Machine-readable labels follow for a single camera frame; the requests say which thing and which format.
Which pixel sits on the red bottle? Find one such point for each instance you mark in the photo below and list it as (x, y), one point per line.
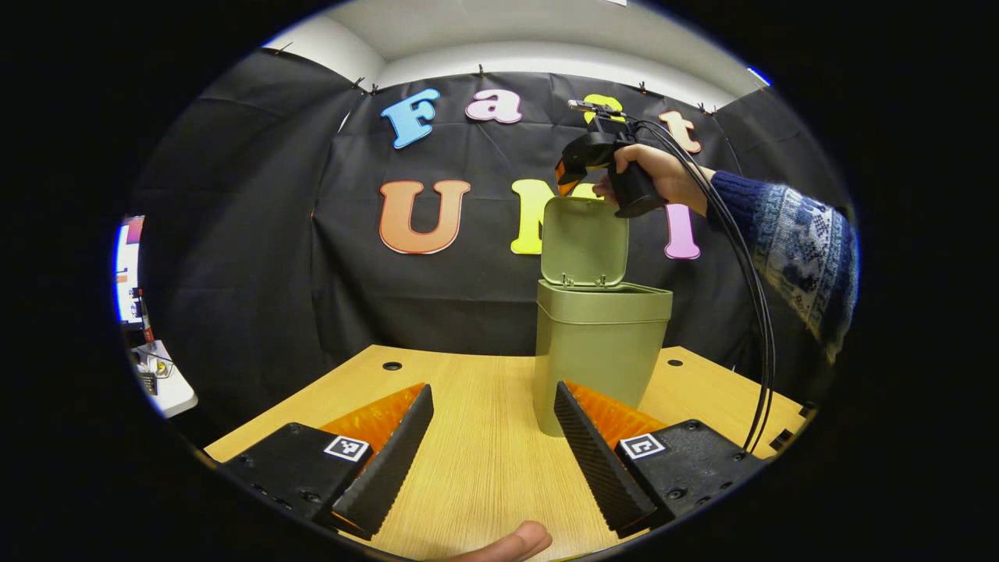
(144, 320)

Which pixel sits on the black keyboard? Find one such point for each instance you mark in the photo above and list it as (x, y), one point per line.
(148, 382)

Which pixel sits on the wooden desktop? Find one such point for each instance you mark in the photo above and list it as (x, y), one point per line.
(484, 406)

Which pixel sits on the white side table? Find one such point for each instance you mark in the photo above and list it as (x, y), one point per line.
(175, 394)

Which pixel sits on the green desktop garbage bin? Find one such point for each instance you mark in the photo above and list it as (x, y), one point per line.
(593, 351)

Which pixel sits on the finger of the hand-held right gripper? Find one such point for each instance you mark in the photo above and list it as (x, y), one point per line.
(568, 178)

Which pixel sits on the computer monitor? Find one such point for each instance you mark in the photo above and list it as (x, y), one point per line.
(129, 265)

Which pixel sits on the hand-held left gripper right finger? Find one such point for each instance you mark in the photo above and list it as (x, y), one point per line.
(593, 460)

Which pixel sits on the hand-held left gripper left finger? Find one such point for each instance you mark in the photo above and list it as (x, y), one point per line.
(394, 460)

